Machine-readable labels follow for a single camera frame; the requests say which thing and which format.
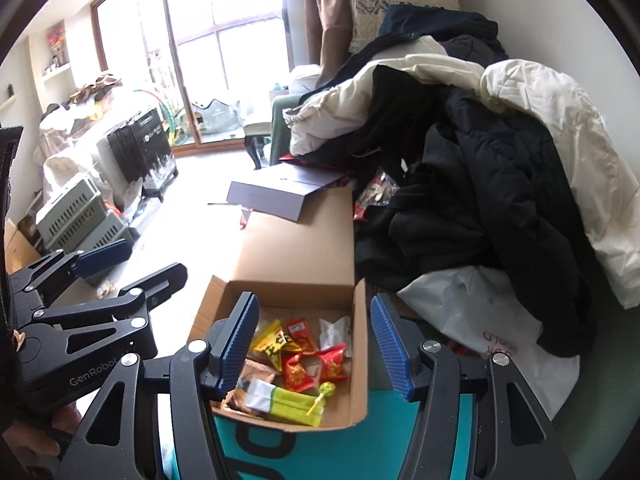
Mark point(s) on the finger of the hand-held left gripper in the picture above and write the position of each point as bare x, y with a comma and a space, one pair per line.
160, 280
102, 260

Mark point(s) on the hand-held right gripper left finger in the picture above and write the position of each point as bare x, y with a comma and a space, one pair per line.
239, 345

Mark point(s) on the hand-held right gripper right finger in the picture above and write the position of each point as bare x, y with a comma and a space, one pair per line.
392, 350

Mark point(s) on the yellow black patterned snack packet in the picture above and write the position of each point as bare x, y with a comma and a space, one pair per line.
272, 342

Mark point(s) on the clear small plastic packet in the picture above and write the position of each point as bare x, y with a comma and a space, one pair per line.
332, 332

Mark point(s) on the red snack packet with barcode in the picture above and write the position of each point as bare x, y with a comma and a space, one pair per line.
302, 330

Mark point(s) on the yellow white snack packet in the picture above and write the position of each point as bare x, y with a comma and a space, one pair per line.
285, 400

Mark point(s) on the yellow-green lollipop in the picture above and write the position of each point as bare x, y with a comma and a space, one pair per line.
327, 389

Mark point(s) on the cardboard box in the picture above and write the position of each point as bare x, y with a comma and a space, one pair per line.
300, 255

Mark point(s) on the clear bag of red snacks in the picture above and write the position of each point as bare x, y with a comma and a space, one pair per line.
377, 192

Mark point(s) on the person's left hand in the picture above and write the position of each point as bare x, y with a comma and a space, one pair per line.
35, 440

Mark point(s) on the grey-green slotted crate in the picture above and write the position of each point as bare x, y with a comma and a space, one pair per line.
70, 205
100, 232

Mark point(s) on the brown cardboard carton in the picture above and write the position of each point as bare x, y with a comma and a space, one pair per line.
20, 247

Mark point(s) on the white plastic shopping bag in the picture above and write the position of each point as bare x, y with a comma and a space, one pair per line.
475, 310

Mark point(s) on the white dust sheet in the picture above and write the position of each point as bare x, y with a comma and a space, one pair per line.
70, 160

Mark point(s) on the black ribbed case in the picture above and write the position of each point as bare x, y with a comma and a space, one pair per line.
142, 150

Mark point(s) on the lavender flat box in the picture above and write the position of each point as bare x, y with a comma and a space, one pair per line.
280, 192

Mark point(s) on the green hoop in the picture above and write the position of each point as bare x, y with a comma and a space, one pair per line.
172, 125

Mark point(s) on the grey storage bag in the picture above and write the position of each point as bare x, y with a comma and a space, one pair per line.
217, 117

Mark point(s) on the brown cloth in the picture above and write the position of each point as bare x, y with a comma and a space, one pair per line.
97, 87

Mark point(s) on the white cushioned stool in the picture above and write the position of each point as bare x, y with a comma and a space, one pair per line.
257, 130

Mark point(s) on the red paper bag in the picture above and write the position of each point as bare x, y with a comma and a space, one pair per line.
305, 161

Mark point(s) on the glass balcony door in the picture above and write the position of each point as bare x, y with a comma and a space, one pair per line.
225, 20

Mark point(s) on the cream down jacket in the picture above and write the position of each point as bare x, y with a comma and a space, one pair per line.
550, 95

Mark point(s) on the brown curtain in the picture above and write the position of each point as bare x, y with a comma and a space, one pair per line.
325, 10

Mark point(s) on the navy blue garment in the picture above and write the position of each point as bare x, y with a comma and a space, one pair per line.
440, 25

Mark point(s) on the cream lace cushion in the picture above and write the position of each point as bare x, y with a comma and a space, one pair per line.
400, 0

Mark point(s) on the white wall shelf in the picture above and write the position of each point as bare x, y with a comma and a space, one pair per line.
57, 70

